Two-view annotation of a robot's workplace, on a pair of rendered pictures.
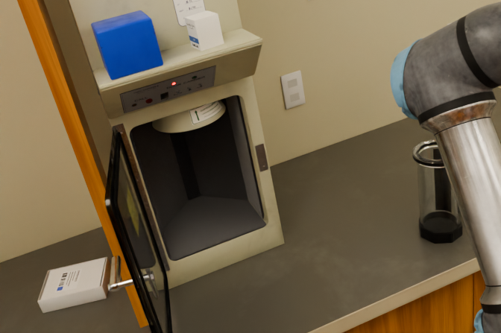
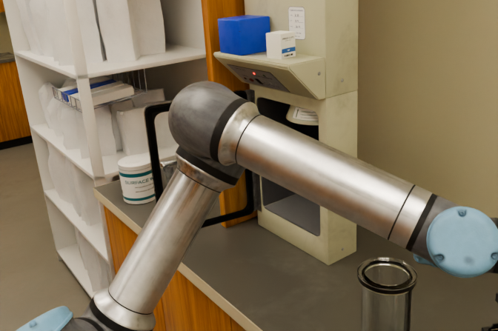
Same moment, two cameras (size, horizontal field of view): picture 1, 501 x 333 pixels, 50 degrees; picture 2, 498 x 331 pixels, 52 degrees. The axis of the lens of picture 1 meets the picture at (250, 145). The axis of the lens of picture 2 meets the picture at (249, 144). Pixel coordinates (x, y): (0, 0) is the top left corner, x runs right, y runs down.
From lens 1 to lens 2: 1.24 m
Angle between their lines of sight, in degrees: 65
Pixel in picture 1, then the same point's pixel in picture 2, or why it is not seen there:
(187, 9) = (295, 27)
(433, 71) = not seen: hidden behind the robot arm
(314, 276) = (287, 289)
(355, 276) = (293, 312)
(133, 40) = (230, 31)
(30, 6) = not seen: outside the picture
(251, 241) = (307, 240)
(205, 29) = (271, 42)
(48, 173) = not seen: hidden behind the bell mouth
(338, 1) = not seen: outside the picture
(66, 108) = (209, 59)
